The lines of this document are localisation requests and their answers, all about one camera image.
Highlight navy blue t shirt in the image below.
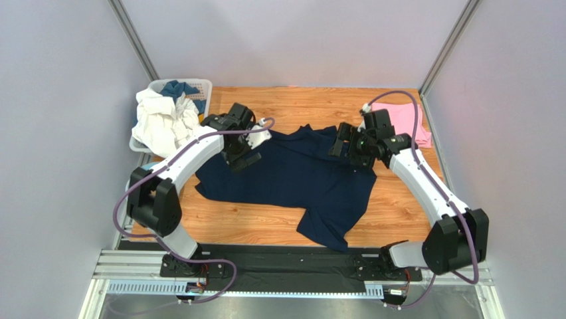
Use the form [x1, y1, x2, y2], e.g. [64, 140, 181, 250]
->
[195, 125, 377, 252]

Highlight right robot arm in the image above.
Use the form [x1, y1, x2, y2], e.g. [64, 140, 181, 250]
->
[329, 110, 489, 282]

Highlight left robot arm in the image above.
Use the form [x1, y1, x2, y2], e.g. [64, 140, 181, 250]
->
[121, 103, 274, 276]

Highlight folded pink t shirt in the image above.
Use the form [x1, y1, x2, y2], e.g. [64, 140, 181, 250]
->
[371, 102, 432, 148]

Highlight white laundry basket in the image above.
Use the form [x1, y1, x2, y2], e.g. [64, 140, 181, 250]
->
[130, 78, 213, 156]

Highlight white t shirt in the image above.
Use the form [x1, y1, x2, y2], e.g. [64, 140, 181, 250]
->
[132, 88, 200, 158]

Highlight blue t shirt in basket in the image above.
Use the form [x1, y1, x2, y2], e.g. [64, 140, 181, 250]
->
[159, 80, 207, 114]

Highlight light blue headphones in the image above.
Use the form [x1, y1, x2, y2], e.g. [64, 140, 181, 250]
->
[125, 161, 159, 193]

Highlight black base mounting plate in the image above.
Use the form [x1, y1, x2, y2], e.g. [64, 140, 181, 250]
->
[159, 244, 423, 293]

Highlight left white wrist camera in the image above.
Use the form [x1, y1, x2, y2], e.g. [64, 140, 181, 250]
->
[246, 117, 274, 150]

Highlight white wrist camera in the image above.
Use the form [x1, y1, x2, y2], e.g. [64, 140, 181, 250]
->
[246, 117, 274, 150]
[358, 103, 373, 131]

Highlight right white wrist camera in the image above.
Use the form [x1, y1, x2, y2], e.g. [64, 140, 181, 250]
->
[358, 103, 373, 131]

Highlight aluminium front rail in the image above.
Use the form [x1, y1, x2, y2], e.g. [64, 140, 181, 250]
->
[80, 243, 504, 318]

